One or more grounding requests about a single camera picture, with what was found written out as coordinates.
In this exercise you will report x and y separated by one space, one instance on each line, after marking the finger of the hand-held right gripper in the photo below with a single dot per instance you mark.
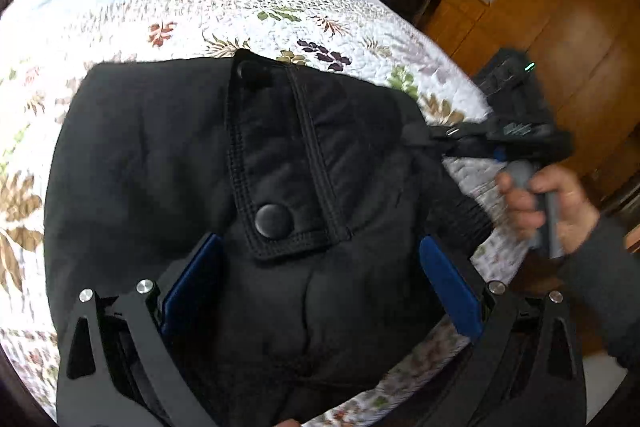
462 132
480 152

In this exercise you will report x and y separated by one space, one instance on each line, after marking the floral quilted blanket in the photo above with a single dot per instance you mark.
150 14

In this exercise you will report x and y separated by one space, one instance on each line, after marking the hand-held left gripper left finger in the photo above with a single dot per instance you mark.
192 279

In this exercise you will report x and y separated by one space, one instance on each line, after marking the black pants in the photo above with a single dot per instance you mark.
150 157

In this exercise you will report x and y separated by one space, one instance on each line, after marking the person's right forearm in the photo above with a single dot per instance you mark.
610 287

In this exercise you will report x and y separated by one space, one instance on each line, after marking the person's right hand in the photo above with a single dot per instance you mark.
570 207

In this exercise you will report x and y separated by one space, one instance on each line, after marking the wooden desk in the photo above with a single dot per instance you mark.
450 2

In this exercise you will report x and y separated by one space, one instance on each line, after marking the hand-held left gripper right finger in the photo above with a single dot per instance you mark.
450 282

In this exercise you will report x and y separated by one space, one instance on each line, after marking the wooden wardrobe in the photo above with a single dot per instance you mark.
575 7

